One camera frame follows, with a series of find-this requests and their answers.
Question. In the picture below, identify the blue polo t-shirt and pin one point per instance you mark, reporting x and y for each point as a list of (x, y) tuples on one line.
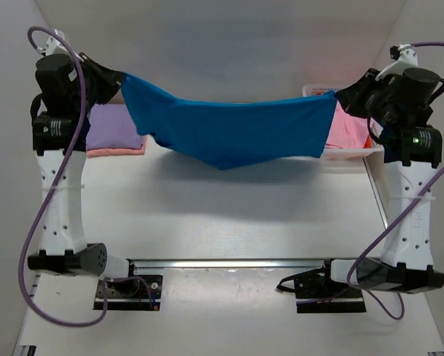
[(230, 135)]

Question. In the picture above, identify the white plastic laundry basket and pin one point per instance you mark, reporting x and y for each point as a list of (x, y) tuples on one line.
[(335, 153)]

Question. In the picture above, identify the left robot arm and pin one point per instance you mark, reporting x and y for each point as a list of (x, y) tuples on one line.
[(59, 118)]

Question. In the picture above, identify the orange t-shirt in basket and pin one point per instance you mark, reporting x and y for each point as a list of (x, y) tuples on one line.
[(370, 144)]

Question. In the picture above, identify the folded salmon pink t-shirt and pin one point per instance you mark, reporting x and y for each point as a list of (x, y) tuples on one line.
[(101, 152)]

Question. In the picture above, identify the pink t-shirt in basket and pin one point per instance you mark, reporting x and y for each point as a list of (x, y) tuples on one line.
[(346, 131)]

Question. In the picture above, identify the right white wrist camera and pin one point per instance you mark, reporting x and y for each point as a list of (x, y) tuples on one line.
[(403, 56)]

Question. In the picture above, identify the folded purple t-shirt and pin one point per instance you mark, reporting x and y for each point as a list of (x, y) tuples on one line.
[(112, 127)]

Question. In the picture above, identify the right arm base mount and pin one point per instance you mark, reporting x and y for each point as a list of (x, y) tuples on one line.
[(316, 293)]

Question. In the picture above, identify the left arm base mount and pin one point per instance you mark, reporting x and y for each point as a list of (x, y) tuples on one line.
[(142, 293)]

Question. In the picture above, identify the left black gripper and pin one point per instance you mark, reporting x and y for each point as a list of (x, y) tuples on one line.
[(113, 78)]

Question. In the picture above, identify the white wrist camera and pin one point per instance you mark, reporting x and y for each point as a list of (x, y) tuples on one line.
[(403, 56), (52, 46)]

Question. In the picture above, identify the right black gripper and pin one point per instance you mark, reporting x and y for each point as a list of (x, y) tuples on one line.
[(350, 99)]

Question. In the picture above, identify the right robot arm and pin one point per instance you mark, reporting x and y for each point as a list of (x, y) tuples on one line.
[(412, 157)]

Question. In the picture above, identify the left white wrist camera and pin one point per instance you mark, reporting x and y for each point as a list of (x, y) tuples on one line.
[(52, 46)]

